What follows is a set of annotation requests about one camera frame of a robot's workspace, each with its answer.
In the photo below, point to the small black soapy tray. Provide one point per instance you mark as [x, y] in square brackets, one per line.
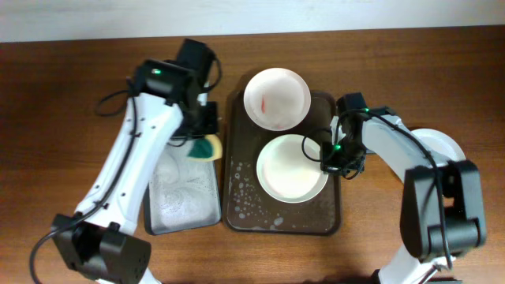
[182, 194]

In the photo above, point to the green and yellow sponge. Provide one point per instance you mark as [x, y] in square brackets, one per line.
[206, 149]

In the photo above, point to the pinkish plate with red smear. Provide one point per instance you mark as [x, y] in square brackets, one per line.
[277, 99]

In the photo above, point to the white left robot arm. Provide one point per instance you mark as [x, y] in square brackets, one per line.
[167, 100]

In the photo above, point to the cream plate with red stain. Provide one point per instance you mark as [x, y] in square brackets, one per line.
[286, 169]

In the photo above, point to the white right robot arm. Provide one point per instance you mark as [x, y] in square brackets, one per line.
[442, 212]

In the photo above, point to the grey-white plate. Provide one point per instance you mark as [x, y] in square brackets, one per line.
[441, 143]

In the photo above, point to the dark brown plastic tray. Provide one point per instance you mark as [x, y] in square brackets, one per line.
[246, 205]

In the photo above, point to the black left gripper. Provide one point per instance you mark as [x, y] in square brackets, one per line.
[212, 130]

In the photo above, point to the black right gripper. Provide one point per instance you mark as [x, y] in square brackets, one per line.
[329, 165]

